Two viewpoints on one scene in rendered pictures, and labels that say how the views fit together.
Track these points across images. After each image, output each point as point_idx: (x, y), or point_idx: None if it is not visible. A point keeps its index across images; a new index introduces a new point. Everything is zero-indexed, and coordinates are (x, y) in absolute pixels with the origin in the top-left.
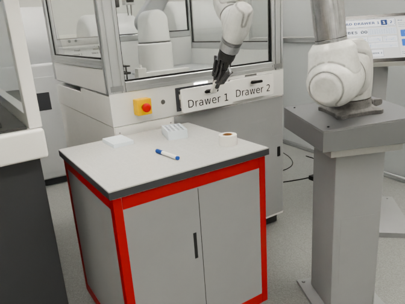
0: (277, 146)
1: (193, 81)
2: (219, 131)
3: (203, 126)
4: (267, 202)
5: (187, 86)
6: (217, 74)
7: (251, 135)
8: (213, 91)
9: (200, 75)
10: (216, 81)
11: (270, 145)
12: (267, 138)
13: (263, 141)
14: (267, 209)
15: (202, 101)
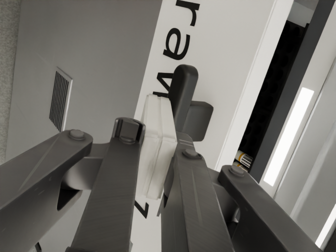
0: (41, 251)
1: (327, 89)
2: (110, 116)
3: (139, 61)
4: (13, 150)
5: (320, 33)
6: (176, 202)
7: (71, 210)
8: (142, 112)
9: (333, 162)
10: (139, 140)
11: (47, 239)
12: (55, 243)
13: (56, 227)
14: (10, 144)
15: (176, 56)
